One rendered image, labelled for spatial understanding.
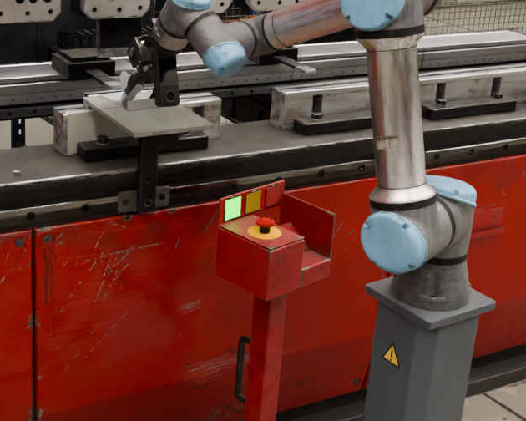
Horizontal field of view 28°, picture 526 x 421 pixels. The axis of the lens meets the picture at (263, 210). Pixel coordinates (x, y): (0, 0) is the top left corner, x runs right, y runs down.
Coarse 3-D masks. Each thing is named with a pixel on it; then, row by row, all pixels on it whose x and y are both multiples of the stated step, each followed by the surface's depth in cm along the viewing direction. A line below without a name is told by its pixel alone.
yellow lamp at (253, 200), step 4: (256, 192) 228; (260, 192) 229; (248, 196) 226; (252, 196) 227; (256, 196) 228; (260, 196) 229; (248, 200) 227; (252, 200) 228; (256, 200) 229; (248, 204) 227; (252, 204) 228; (256, 204) 229; (248, 208) 227; (252, 208) 228; (256, 208) 229; (248, 212) 228
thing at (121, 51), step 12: (96, 24) 225; (108, 24) 224; (120, 24) 226; (132, 24) 227; (96, 36) 226; (108, 36) 225; (120, 36) 227; (132, 36) 228; (108, 48) 226; (120, 48) 229; (132, 48) 230
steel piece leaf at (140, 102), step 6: (108, 96) 228; (114, 96) 228; (120, 96) 228; (138, 96) 229; (114, 102) 224; (120, 102) 224; (132, 102) 219; (138, 102) 220; (144, 102) 221; (150, 102) 222; (126, 108) 220; (132, 108) 219; (138, 108) 220; (144, 108) 221; (150, 108) 222
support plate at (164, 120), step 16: (96, 96) 228; (144, 96) 230; (112, 112) 218; (128, 112) 218; (144, 112) 219; (160, 112) 220; (176, 112) 221; (192, 112) 222; (128, 128) 209; (144, 128) 209; (160, 128) 210; (176, 128) 211; (192, 128) 213; (208, 128) 215
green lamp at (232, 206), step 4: (240, 196) 224; (228, 200) 222; (232, 200) 223; (236, 200) 224; (240, 200) 225; (228, 204) 222; (232, 204) 223; (236, 204) 224; (228, 208) 223; (232, 208) 224; (236, 208) 225; (228, 212) 223; (232, 212) 224; (236, 212) 225; (228, 216) 224; (232, 216) 224; (236, 216) 226
